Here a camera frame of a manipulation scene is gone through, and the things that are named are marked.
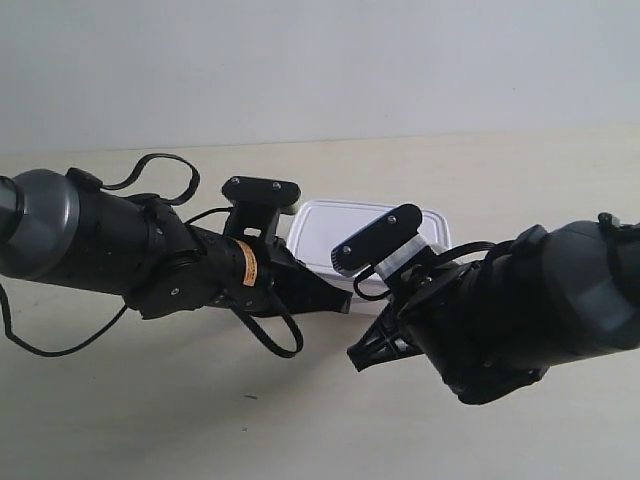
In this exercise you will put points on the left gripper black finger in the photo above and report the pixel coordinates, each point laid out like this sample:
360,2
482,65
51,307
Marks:
303,291

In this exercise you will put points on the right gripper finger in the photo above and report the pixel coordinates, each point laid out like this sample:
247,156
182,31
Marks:
386,340

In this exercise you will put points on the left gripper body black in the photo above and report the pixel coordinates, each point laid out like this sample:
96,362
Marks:
247,266

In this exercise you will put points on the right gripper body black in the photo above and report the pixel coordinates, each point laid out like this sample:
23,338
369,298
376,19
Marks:
423,297

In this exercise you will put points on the white lidded plastic container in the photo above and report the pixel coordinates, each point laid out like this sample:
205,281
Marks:
321,224

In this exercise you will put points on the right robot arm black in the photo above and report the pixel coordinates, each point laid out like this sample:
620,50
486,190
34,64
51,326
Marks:
495,317

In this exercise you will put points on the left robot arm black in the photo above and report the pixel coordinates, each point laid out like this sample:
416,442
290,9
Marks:
67,230

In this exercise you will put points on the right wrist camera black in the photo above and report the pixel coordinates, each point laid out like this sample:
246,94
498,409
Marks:
377,240

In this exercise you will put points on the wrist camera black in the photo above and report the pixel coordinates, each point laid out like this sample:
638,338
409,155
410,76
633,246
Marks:
278,194
377,240

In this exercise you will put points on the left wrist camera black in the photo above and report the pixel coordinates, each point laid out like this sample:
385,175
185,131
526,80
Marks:
278,194

